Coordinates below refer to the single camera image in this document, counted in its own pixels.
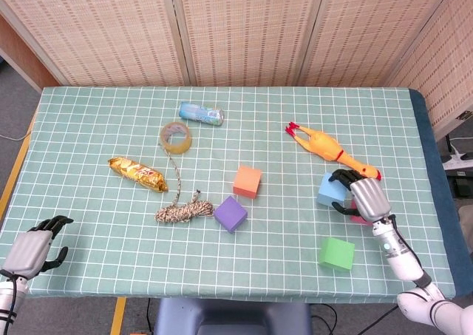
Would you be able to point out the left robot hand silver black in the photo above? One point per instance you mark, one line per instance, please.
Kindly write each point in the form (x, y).
(27, 253)

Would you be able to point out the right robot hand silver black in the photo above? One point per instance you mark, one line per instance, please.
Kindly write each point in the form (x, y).
(369, 200)

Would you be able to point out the pink foam cube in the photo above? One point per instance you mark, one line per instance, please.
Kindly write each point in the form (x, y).
(358, 219)

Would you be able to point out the light blue foam cube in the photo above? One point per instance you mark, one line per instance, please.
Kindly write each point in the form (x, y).
(330, 192)

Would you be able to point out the green foam cube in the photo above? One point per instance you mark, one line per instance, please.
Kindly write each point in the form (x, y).
(337, 253)

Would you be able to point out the orange foam cube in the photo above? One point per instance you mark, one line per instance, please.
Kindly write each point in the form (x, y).
(247, 179)

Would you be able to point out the purple foam cube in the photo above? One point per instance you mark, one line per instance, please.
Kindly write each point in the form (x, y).
(230, 213)

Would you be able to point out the right robot arm silver white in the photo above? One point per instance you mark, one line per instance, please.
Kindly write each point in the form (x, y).
(404, 264)

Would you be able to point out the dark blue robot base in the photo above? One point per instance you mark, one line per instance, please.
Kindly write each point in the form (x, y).
(229, 318)

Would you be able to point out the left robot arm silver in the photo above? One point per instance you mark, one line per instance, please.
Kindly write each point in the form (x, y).
(5, 298)

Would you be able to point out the yellow rubber chicken toy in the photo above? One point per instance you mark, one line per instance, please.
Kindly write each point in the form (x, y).
(325, 144)

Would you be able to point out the dark blue table padding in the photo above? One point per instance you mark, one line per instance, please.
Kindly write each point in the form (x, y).
(432, 157)

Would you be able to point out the green checked tablecloth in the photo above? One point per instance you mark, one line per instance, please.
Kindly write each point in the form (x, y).
(111, 257)

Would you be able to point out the white power strip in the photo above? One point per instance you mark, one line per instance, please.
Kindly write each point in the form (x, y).
(460, 161)

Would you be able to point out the golden biscuit packet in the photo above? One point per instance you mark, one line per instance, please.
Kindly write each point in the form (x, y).
(138, 173)

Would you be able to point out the woven bamboo screen panel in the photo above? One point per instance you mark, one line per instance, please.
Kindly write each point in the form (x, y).
(369, 32)
(99, 32)
(443, 65)
(247, 32)

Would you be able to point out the clear packing tape roll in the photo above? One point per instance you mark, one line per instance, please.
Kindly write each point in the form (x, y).
(181, 147)

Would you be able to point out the light blue drink can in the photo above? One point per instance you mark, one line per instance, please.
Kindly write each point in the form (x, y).
(199, 113)

